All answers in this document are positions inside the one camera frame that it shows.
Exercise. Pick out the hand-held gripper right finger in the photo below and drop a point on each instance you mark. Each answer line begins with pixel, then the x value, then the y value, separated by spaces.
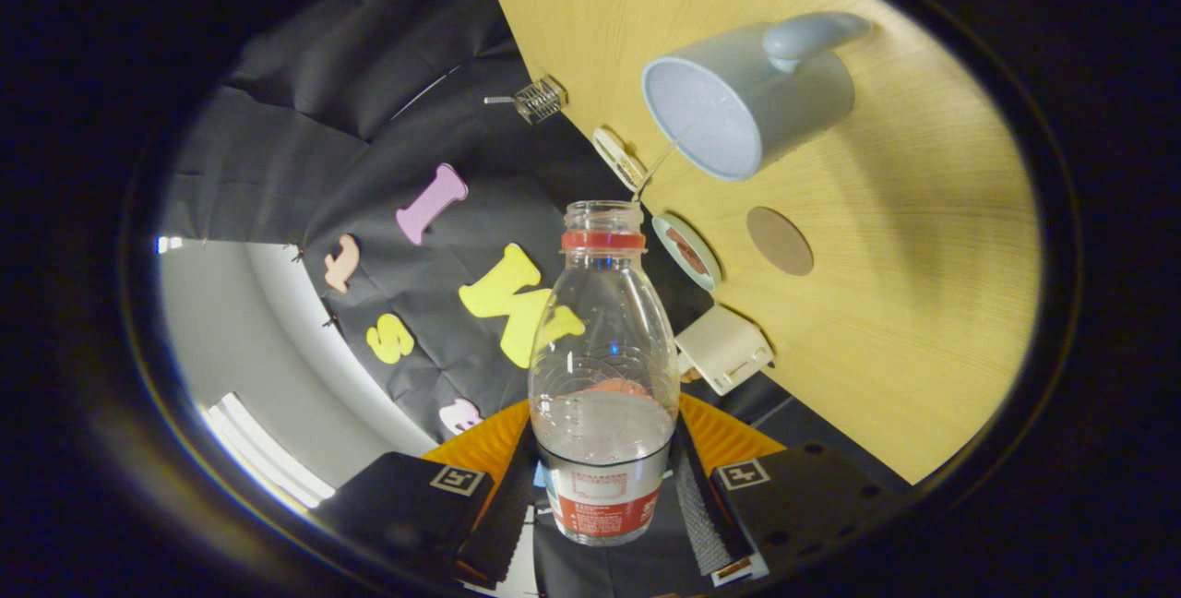
pixel 706 524

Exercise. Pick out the wooden table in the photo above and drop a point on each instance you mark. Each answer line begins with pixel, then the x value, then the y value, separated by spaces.
pixel 923 303

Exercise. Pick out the small ceiling light panel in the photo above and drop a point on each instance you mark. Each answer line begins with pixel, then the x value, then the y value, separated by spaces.
pixel 169 245

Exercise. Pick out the clear juice bottle red label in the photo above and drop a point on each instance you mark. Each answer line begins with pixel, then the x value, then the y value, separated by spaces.
pixel 604 358

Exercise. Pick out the pale green plate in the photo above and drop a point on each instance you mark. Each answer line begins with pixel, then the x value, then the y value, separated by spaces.
pixel 672 257

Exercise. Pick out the small white divided dish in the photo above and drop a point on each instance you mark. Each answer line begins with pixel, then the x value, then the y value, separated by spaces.
pixel 618 158

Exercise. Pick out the large ceiling light panel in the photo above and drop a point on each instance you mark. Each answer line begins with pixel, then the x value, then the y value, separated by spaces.
pixel 268 455

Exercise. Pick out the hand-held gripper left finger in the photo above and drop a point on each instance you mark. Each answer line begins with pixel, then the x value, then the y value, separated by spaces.
pixel 503 524

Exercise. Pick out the round brown coaster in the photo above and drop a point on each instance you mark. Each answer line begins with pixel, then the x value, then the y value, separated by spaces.
pixel 780 241

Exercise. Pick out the brown food piece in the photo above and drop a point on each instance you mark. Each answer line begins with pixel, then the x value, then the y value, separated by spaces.
pixel 680 241
pixel 697 263

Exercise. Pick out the pale grey cup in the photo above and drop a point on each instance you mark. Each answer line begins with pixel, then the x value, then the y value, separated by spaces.
pixel 793 95

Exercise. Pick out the white toaster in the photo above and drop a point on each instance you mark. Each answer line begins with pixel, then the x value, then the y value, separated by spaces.
pixel 724 349

